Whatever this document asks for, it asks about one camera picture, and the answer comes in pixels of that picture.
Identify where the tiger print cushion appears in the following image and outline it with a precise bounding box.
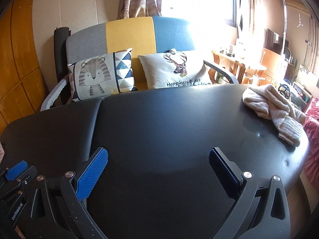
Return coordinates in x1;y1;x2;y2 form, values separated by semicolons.
67;48;138;102

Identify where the white metal stand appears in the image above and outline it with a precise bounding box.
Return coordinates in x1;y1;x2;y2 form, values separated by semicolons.
280;0;293;63

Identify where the deer print cushion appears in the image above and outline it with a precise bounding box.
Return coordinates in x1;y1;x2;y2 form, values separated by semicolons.
138;49;212;90

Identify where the black monitor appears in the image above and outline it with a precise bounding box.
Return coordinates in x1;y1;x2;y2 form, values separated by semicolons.
264;28;289;55

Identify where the grey yellow blue sofa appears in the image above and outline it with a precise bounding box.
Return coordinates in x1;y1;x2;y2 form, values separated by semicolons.
40;16;240;112

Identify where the wooden wardrobe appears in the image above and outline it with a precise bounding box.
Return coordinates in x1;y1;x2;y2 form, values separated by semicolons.
0;0;49;130

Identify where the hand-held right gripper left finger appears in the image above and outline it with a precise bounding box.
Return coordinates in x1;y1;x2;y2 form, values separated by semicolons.
26;147;109;239

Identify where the white knitted sweater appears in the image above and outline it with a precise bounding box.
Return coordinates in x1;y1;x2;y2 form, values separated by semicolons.
243;85;306;147

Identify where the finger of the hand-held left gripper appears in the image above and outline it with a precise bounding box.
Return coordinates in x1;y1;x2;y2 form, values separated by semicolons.
0;161;38;202

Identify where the window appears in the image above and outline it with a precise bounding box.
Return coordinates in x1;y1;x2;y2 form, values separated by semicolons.
162;0;237;26

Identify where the cluttered wooden desk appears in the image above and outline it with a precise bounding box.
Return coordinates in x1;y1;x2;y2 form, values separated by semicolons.
212;49;267;84

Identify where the black rolled mat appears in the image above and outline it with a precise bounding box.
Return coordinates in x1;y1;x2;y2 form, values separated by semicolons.
53;26;71;90

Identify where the pink blanket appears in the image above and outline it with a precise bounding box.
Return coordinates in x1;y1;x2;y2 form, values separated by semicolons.
303;97;319;182

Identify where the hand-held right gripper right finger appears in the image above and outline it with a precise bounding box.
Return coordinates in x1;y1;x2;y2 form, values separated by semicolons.
209;147;291;239

